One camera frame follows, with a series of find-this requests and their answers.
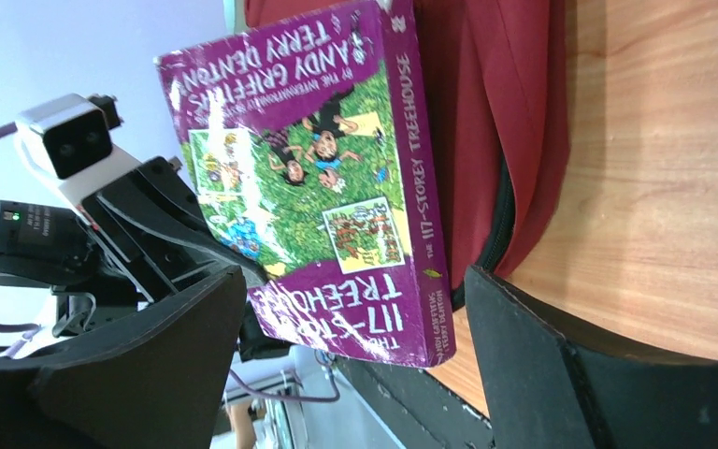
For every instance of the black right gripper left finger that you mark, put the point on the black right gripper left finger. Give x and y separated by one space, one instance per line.
153 379

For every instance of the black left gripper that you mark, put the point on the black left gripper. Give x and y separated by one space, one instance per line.
130 248

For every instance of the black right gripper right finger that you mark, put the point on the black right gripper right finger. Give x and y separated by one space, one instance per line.
554 380

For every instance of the purple treehouse book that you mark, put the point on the purple treehouse book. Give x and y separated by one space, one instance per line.
308 146

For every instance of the red backpack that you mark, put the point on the red backpack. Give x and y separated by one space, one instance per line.
495 83

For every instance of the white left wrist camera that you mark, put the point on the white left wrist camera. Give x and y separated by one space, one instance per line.
66 144

